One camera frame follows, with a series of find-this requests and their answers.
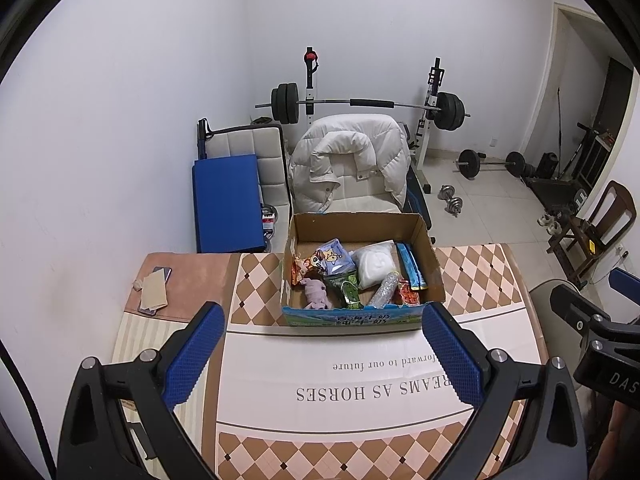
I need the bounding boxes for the white barbell rack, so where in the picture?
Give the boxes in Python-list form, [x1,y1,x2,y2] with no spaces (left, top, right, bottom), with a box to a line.
[298,46,445,194]

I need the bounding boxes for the chrome dumbbell pair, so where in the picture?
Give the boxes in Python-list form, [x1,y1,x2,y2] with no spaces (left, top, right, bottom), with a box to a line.
[437,184,463,218]

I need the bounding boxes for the dark wooden chair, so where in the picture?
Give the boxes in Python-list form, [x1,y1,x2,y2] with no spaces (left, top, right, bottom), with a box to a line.
[547,180,638,290]

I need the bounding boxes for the pink plush toy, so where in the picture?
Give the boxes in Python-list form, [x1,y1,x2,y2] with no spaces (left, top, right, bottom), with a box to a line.
[300,278,333,310]

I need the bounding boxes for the rack barbell black plates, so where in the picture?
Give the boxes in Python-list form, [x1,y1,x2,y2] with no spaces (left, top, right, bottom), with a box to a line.
[255,82,471,131]

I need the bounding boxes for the red floral wipes pack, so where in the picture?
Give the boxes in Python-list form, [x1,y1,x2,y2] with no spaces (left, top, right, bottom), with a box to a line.
[393,278,420,307]

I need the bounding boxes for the white puffer jacket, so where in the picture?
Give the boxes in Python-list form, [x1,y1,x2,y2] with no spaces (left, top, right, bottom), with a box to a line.
[288,114,411,214]

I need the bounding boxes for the green dark snack bag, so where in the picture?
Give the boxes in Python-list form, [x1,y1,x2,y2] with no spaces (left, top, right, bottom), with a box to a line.
[323,270,362,310]

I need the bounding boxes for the brown cardboard box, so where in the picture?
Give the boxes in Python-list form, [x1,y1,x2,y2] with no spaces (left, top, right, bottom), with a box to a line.
[281,212,445,327]

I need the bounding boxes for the orange snack packet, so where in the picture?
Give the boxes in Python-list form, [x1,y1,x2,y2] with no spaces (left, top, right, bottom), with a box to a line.
[291,254,323,286]

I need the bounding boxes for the blue cartoon tissue pack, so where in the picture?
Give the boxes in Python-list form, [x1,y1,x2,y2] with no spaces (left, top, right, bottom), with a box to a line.
[316,238,356,275]

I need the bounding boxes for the blue folded mat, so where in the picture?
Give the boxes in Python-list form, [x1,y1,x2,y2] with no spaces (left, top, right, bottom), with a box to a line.
[192,154,266,254]

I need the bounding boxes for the blue gold snack pouch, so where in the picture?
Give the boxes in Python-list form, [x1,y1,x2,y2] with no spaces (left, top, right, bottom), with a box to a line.
[396,242,428,292]

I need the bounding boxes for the white soft plastic pack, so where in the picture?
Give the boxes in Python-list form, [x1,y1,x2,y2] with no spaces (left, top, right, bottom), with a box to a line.
[350,240,398,289]

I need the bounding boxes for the silver foil pack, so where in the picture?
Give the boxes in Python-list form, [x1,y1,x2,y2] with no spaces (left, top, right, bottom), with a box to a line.
[369,271,401,309]

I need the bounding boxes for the white padded chair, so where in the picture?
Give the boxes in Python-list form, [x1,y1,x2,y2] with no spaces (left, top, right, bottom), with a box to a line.
[196,117,296,252]

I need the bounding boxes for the checkered table mat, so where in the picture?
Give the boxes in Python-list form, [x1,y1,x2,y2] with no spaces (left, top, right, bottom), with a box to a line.
[110,242,547,480]

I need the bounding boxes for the smartphone with tan card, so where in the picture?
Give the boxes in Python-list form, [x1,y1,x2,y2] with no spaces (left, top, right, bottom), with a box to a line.
[132,266,172,316]

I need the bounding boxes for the floor barbell black plates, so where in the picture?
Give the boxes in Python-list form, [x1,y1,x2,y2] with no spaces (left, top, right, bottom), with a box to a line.
[454,148,527,180]

